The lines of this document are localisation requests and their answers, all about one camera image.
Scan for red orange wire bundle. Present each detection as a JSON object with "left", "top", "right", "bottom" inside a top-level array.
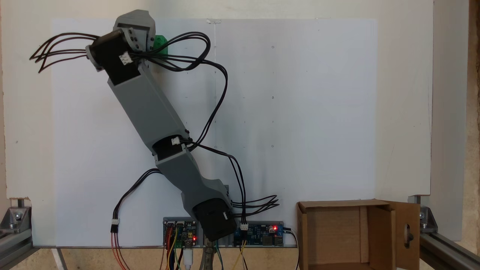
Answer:
[{"left": 111, "top": 232, "right": 130, "bottom": 270}]

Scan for green dice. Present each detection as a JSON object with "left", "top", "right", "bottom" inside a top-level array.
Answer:
[{"left": 153, "top": 35, "right": 169, "bottom": 56}]

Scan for white paper sheet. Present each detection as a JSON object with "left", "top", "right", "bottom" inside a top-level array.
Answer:
[{"left": 51, "top": 19, "right": 217, "bottom": 247}]

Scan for black wrist servo cable bundle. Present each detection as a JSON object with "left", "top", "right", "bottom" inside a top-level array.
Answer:
[{"left": 29, "top": 32, "right": 228, "bottom": 150}]

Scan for white USB cable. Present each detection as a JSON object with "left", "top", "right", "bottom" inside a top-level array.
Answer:
[{"left": 183, "top": 240, "right": 194, "bottom": 270}]

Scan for black base servo cable loop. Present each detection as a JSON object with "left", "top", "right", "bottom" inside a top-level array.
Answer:
[{"left": 229, "top": 194, "right": 280, "bottom": 219}]

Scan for black power cable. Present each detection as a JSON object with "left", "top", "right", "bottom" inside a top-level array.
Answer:
[{"left": 283, "top": 227, "right": 301, "bottom": 270}]

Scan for coloured jumper wire bundle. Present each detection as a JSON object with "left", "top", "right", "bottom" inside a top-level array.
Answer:
[{"left": 161, "top": 227, "right": 188, "bottom": 270}]

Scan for black elbow servo cable bundle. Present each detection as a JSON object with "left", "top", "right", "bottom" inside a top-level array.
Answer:
[{"left": 187, "top": 142, "right": 249, "bottom": 230}]

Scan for black cable with white connector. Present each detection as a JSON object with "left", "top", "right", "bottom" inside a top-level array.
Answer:
[{"left": 111, "top": 169, "right": 165, "bottom": 235}]

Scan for metal corner bracket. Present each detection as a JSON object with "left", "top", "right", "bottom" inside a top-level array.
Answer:
[
  {"left": 408, "top": 195, "right": 438, "bottom": 234},
  {"left": 0, "top": 199, "right": 32, "bottom": 234}
]

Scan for controller board with red LED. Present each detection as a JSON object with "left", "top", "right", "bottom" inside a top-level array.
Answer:
[{"left": 163, "top": 220, "right": 198, "bottom": 248}]

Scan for aluminium frame post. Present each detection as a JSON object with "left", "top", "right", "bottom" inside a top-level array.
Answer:
[
  {"left": 0, "top": 228, "right": 35, "bottom": 270},
  {"left": 419, "top": 231, "right": 480, "bottom": 270}
]

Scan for blue circuit board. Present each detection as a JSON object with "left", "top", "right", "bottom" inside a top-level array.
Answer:
[{"left": 233, "top": 222, "right": 285, "bottom": 247}]

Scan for brown cardboard box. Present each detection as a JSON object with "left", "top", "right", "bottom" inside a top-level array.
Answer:
[{"left": 296, "top": 199, "right": 420, "bottom": 270}]

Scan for metal table clamp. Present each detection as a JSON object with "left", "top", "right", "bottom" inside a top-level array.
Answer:
[{"left": 201, "top": 240, "right": 218, "bottom": 270}]

